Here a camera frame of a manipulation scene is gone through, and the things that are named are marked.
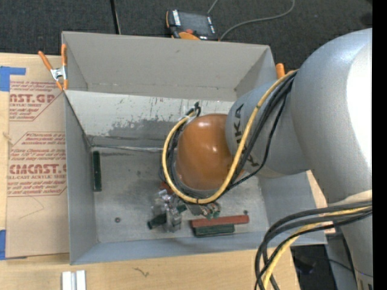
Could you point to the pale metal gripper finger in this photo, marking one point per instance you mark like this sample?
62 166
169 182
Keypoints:
161 202
174 219

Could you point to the brown cardboard board, red print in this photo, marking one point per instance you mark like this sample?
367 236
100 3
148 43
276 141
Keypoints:
36 150

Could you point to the red-brown flat block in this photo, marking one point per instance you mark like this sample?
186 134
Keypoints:
164 187
220 220

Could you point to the grey metal bin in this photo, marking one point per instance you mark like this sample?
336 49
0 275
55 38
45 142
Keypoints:
127 192

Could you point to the dark green flat block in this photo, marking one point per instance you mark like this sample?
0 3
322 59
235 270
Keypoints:
155 221
214 230
96 171

